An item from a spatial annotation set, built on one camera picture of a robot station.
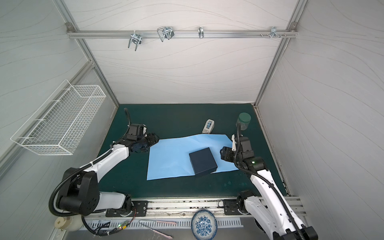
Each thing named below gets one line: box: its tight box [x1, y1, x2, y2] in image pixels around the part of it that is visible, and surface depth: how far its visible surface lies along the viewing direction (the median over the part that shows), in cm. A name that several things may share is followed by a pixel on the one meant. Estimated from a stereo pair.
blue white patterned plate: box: [191, 209, 218, 240], surface depth 69 cm
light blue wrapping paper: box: [146, 134, 239, 181], surface depth 90 cm
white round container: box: [54, 214, 84, 232], surface depth 65 cm
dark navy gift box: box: [189, 147, 218, 177], surface depth 86 cm
